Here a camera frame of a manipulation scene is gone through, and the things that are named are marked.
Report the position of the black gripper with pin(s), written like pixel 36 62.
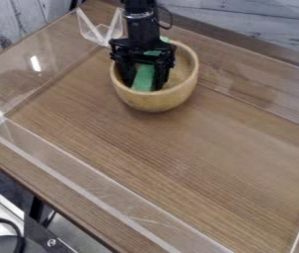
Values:
pixel 127 55

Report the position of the green rectangular block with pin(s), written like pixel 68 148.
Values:
pixel 143 82

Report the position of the brown wooden bowl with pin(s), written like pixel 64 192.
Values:
pixel 176 89

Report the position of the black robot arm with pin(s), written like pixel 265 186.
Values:
pixel 140 15

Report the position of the clear acrylic front barrier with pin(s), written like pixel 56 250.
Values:
pixel 118 169

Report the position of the black table leg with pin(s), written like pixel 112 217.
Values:
pixel 36 209

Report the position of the clear acrylic corner bracket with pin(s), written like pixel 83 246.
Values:
pixel 100 33

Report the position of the black metal base plate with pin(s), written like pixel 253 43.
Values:
pixel 15 242

